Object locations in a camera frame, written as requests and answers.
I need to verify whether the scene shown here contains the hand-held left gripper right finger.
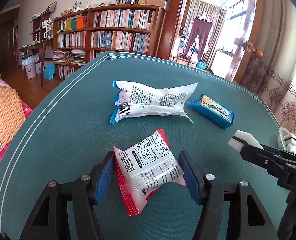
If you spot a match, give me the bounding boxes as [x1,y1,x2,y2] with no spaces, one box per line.
[178,150,279,240]

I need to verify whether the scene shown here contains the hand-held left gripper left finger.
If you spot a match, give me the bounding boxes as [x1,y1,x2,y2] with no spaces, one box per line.
[19,150,116,240]

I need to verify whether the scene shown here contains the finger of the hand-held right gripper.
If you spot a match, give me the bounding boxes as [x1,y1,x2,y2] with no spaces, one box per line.
[240,143,289,178]
[232,135,290,160]

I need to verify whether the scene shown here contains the clear plastic container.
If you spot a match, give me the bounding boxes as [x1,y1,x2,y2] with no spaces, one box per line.
[278,127,296,153]

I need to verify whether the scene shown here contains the white sponge block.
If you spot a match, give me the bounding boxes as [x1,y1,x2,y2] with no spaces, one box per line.
[227,130,265,168]

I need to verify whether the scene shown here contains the red and white wipe packet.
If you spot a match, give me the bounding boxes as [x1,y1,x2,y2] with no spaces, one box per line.
[113,129,186,217]

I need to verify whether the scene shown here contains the blue cracker packet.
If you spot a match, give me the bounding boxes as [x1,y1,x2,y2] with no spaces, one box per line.
[186,94,235,130]

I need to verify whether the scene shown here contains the white and blue printed packet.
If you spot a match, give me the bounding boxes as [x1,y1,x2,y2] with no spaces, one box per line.
[110,80,198,125]

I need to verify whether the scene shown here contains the white balcony cabinet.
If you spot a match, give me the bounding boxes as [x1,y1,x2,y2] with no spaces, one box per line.
[210,49,235,80]

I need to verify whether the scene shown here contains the orange plaid blanket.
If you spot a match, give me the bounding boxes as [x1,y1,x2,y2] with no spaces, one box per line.
[0,84,26,148]

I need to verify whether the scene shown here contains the blue plastic stool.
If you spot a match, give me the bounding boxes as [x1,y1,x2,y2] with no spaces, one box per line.
[44,64,56,81]

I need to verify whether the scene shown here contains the wooden door with knob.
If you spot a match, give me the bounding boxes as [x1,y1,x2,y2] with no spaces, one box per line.
[234,0,266,86]

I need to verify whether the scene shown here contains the stack of books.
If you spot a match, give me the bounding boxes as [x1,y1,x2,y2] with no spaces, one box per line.
[53,50,72,63]
[70,49,86,66]

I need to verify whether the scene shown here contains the white waste bin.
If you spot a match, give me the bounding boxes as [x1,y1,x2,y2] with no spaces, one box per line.
[24,62,37,80]

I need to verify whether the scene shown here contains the hanging purple pants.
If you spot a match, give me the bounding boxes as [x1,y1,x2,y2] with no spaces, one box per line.
[182,17,214,60]

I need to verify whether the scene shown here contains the wooden desk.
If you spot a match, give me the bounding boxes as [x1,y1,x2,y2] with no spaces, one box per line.
[19,39,55,88]

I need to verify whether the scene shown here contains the wooden bookshelf with books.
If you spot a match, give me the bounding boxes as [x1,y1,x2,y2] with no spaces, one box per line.
[52,5,167,79]

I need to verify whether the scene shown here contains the balcony curtain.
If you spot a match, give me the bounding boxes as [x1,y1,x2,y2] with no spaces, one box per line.
[188,0,229,55]

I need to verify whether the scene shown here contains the small wooden shelf unit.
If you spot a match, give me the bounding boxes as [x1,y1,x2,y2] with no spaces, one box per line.
[30,12,54,43]

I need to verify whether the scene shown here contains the dark wooden room door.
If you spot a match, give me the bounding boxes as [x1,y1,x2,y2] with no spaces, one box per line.
[0,7,21,78]

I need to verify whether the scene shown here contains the tan cardboard box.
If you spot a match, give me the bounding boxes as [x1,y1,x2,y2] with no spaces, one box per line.
[147,0,170,11]

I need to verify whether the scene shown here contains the white wire rack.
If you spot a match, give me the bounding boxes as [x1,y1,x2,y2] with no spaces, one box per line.
[44,20,55,40]

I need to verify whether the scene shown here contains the wooden door frame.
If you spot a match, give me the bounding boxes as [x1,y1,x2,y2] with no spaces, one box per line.
[158,0,191,61]

